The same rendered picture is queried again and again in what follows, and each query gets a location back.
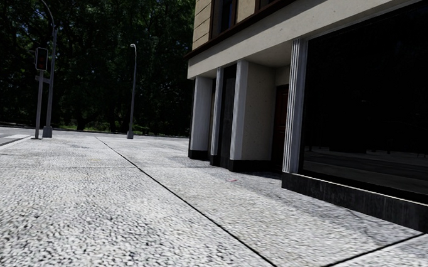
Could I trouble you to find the pale concrete building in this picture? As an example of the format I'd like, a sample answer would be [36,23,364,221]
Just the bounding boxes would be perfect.
[171,0,428,239]

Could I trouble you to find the grey street lamp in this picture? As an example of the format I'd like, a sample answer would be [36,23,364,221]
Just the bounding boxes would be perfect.
[0,0,63,139]
[122,43,142,139]

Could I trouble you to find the trees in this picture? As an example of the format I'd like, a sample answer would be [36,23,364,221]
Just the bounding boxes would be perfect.
[0,0,201,140]

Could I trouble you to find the traffic light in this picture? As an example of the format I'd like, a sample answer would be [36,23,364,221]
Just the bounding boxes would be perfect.
[28,46,54,141]

